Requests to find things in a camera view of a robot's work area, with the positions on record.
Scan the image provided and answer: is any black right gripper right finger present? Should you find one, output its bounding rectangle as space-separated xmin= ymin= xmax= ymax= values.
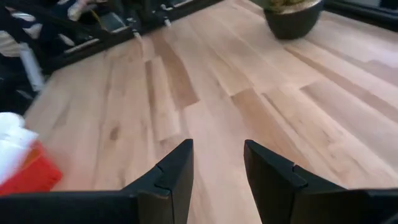
xmin=243 ymin=139 xmax=398 ymax=224

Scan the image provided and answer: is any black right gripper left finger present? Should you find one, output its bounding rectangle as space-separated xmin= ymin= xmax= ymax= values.
xmin=0 ymin=138 xmax=195 ymax=224

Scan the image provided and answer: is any white plastic pill bottle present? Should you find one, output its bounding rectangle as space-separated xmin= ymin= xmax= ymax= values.
xmin=0 ymin=111 xmax=40 ymax=185

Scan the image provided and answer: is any red plastic basket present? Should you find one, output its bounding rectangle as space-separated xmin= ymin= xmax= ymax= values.
xmin=0 ymin=139 xmax=63 ymax=197

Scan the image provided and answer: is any succulent plant in dark pot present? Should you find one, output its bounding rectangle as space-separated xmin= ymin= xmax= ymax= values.
xmin=249 ymin=0 xmax=325 ymax=40

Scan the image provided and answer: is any silver aluminium bracket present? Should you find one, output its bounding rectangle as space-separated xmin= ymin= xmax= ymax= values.
xmin=17 ymin=42 xmax=45 ymax=93

